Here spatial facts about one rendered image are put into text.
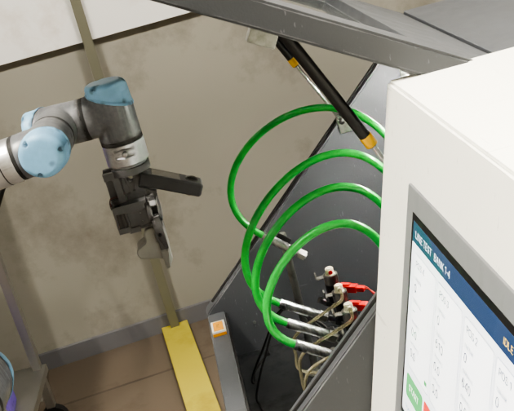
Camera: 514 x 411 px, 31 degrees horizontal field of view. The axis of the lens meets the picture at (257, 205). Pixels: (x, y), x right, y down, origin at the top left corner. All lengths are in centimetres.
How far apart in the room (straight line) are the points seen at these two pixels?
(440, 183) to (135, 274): 312
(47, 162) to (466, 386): 75
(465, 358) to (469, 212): 16
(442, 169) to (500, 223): 18
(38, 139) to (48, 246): 260
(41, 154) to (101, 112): 17
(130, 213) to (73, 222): 238
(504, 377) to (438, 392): 21
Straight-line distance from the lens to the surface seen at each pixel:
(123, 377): 400
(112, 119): 160
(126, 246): 409
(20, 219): 403
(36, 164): 149
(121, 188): 166
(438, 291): 112
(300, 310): 170
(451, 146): 107
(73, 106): 162
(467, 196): 102
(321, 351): 156
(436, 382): 116
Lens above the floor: 189
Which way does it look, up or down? 20 degrees down
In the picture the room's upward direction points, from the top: 14 degrees counter-clockwise
